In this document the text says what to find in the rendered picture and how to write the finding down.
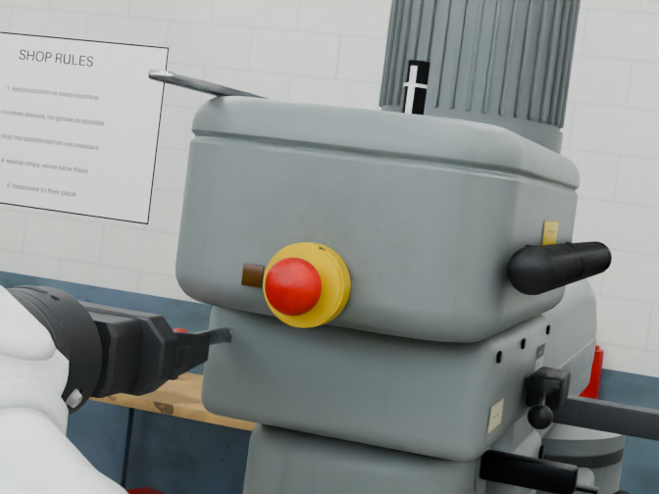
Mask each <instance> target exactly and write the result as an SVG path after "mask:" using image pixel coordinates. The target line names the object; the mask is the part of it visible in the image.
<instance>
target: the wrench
mask: <svg viewBox="0 0 659 494"><path fill-rule="evenodd" d="M148 77H149V78H150V79H153V80H157V81H161V82H164V83H167V84H171V85H175V86H179V87H183V88H187V89H191V90H195V91H199V92H203V93H206V94H210V95H214V96H244V97H255V98H265V99H270V98H266V97H263V96H259V95H255V94H254V93H251V92H245V91H241V90H238V89H234V88H230V87H227V86H223V85H220V84H216V83H214V82H210V81H206V80H203V79H199V78H196V77H192V76H189V75H185V74H179V73H175V72H170V71H160V70H150V71H149V74H148Z"/></svg>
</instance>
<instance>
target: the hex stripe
mask: <svg viewBox="0 0 659 494"><path fill-rule="evenodd" d="M417 67H418V66H411V70H410V77H409V85H408V93H407V101H406V108H405V114H412V106H413V99H414V91H415V83H416V75H417Z"/></svg>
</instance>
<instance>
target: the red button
mask: <svg viewBox="0 0 659 494"><path fill-rule="evenodd" d="M265 292H266V296H267V298H268V301H269V302H270V304H271V305H272V306H273V308H274V309H276V310H277V311H278V312H280V313H282V314H284V315H287V316H299V315H303V314H305V313H307V312H309V311H311V310H312V309H313V308H314V307H315V306H316V304H317V303H318V301H319V299H320V296H321V292H322V282H321V278H320V275H319V273H318V271H317V270H316V269H315V267H314V266H313V265H312V264H310V263H309V262H308V261H306V260H303V259H300V258H285V259H282V260H280V261H278V262H277V263H275V264H274V265H273V266H272V267H271V268H270V270H269V272H268V274H267V277H266V281H265Z"/></svg>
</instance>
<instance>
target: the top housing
mask: <svg viewBox="0 0 659 494"><path fill-rule="evenodd" d="M191 131H192V132H193V133H194V134H195V137H194V138H193V139H192V140H190V143H189V152H188V160H187V169H186V177H185V185H184V193H183V201H182V210H181V218H180V227H179V235H178V244H177V258H176V278H177V283H178V285H179V287H180V288H181V289H182V291H183V292H184V293H185V294H186V295H187V296H189V297H190V298H192V299H194V300H195V301H198V302H201V303H204V304H208V305H212V306H217V307H222V308H227V309H233V310H239V311H244V312H250V313H256V314H262V315H268V316H275V314H274V313H273V312H272V311H271V309H270V307H269V306H268V303H267V301H266V298H265V295H264V287H263V283H262V288H260V287H253V286H247V285H241V280H242V271H243V264H244V263H245V264H252V265H258V266H264V274H265V271H266V268H267V266H268V264H269V262H270V260H271V259H272V257H273V256H274V255H275V254H276V253H277V252H278V251H279V250H281V249H282V248H284V247H286V246H288V245H291V244H295V243H303V242H313V243H320V244H323V245H326V246H328V247H330V248H331V249H332V250H333V251H335V252H336V253H337V254H338V255H339V256H340V257H341V259H342V260H343V262H344V263H345V265H346V266H347V268H348V271H349V275H350V283H351V286H350V294H349V298H348V301H347V303H346V305H345V307H344V309H343V310H342V312H341V313H340V314H339V315H338V316H337V317H336V318H335V319H333V320H332V321H329V322H327V323H325V324H328V325H334V326H340V327H346V328H353V329H359V330H365V331H370V332H376V333H382V334H389V335H395V336H401V337H407V338H414V339H421V340H429V341H440V342H461V343H463V342H477V341H480V340H483V339H486V338H488V337H490V336H492V335H495V334H497V333H499V332H501V331H503V330H506V329H508V328H510V327H512V326H514V325H517V324H519V323H521V322H523V321H527V320H529V319H531V318H533V317H536V316H538V315H540V314H542V313H544V312H547V311H549V310H551V309H553V308H554V307H556V306H557V305H558V304H559V303H560V302H561V300H562V299H563V297H564V293H565V289H566V285H565V286H562V287H559V288H556V289H553V290H550V291H547V292H544V293H541V294H539V295H527V294H524V293H521V292H519V291H518V290H517V289H516V288H514V287H513V285H512V284H511V282H510V280H509V277H508V272H507V270H508V263H509V261H510V259H511V257H512V256H513V255H514V254H515V253H516V252H517V251H518V250H519V249H522V248H524V247H525V246H526V244H529V245H535V246H538V245H551V244H565V243H566V242H572V239H573V231H574V224H575V217H576V209H577V203H578V194H577V193H576V189H578V188H579V187H580V173H579V171H578V168H577V167H576V165H575V164H574V163H573V162H572V161H571V160H569V159H568V158H566V157H564V156H562V155H560V154H558V153H555V152H553V151H551V150H549V149H547V148H545V147H543V146H541V145H539V144H537V143H534V142H532V141H530V140H528V139H526V138H525V137H523V136H521V135H519V134H517V133H514V132H512V131H510V130H508V129H506V128H503V127H500V126H496V125H492V124H488V123H478V122H472V121H465V120H458V119H450V118H443V117H434V116H424V115H415V114H405V113H396V112H387V111H378V110H368V109H359V108H349V107H339V106H331V105H321V104H312V103H302V102H293V101H283V100H275V99H265V98H255V97H244V96H218V97H215V98H212V99H209V100H208V101H206V102H205V103H204V104H202V105H201V106H200V107H199V109H198V110H197V112H196V113H195V115H194V118H193V122H192V127H191Z"/></svg>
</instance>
